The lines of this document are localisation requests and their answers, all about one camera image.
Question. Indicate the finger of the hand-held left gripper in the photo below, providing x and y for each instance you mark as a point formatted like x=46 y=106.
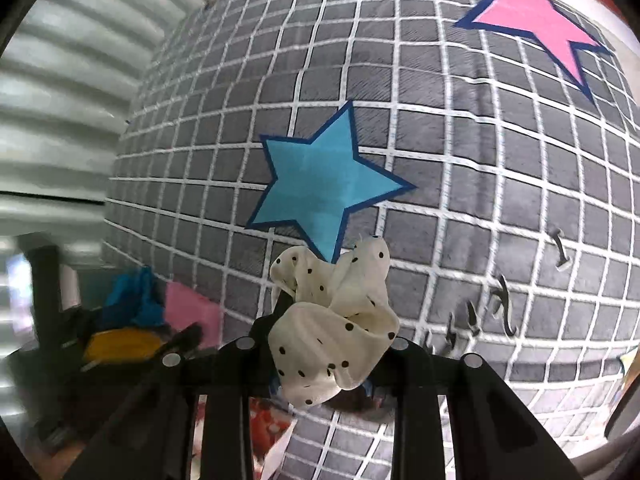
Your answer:
x=182 y=340

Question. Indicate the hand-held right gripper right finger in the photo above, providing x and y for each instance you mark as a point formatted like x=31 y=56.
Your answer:
x=405 y=365

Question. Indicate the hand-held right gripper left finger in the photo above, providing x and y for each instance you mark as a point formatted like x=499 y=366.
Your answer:
x=260 y=330

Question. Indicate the white polka dot scrunchie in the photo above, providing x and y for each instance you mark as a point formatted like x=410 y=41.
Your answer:
x=325 y=340

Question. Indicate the light pink sock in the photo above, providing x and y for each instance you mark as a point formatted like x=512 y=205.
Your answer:
x=192 y=312

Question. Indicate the blue sock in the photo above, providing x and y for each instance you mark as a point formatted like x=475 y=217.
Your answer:
x=135 y=300

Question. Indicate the yellow cloth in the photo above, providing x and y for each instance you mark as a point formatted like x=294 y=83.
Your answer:
x=120 y=345

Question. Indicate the red and white cloth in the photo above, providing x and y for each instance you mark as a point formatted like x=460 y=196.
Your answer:
x=267 y=425

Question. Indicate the grey grid star blanket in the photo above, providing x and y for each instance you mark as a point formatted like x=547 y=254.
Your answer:
x=450 y=160

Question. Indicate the pale green curtain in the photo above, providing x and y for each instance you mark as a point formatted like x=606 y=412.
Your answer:
x=65 y=110

